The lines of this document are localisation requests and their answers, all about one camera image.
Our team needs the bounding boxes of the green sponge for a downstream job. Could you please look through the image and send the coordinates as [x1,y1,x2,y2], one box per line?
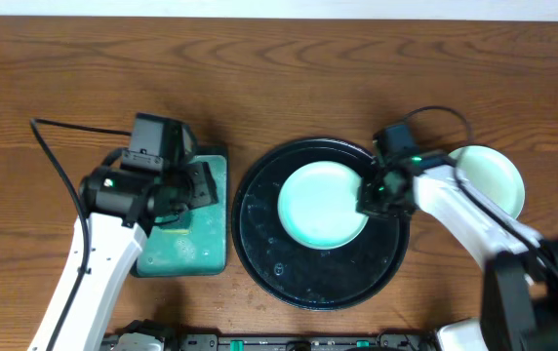
[154,213,192,235]

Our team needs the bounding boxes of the mint plate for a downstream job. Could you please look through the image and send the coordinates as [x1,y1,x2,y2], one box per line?
[449,145,526,218]
[277,161,368,250]

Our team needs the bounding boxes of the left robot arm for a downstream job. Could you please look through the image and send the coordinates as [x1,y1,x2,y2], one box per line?
[52,155,228,351]

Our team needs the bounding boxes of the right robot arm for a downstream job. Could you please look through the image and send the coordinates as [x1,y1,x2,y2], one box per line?
[356,151,558,350]

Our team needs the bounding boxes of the black rectangular tray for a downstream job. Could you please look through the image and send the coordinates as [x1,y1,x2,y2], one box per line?
[132,146,228,278]

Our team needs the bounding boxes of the round black tray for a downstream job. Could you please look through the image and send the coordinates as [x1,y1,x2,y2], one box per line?
[231,137,410,310]

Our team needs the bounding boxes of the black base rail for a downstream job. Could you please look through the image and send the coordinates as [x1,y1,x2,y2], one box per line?
[98,320,440,351]

